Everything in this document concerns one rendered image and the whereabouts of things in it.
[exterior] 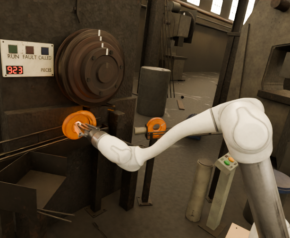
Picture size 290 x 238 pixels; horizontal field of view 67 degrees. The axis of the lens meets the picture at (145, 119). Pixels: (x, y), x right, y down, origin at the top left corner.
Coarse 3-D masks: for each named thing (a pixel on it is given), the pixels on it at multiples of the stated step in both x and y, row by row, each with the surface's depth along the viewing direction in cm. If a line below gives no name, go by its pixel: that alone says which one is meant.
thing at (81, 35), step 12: (72, 36) 124; (84, 36) 123; (108, 36) 134; (72, 48) 120; (120, 48) 144; (60, 60) 120; (60, 72) 119; (60, 84) 127; (120, 84) 153; (72, 96) 129
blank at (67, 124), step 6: (72, 114) 120; (78, 114) 120; (66, 120) 118; (72, 120) 119; (78, 120) 122; (84, 120) 125; (66, 126) 117; (72, 126) 120; (66, 132) 119; (72, 132) 121; (72, 138) 123
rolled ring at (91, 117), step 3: (78, 111) 144; (81, 111) 144; (84, 111) 146; (87, 111) 148; (84, 114) 146; (87, 114) 148; (90, 114) 149; (87, 117) 151; (90, 117) 149; (93, 117) 151; (90, 120) 152; (93, 120) 151; (90, 123) 152; (93, 123) 151
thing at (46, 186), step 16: (16, 160) 104; (32, 160) 114; (48, 160) 113; (64, 160) 112; (0, 176) 95; (16, 176) 105; (32, 176) 112; (48, 176) 113; (64, 176) 115; (0, 192) 90; (16, 192) 88; (32, 192) 87; (48, 192) 103; (0, 208) 92; (16, 208) 91; (32, 208) 90; (32, 224) 110
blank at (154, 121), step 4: (152, 120) 168; (156, 120) 169; (160, 120) 170; (148, 124) 169; (152, 124) 169; (160, 124) 171; (164, 124) 172; (148, 128) 170; (152, 128) 170; (160, 128) 173; (164, 128) 173; (156, 136) 174
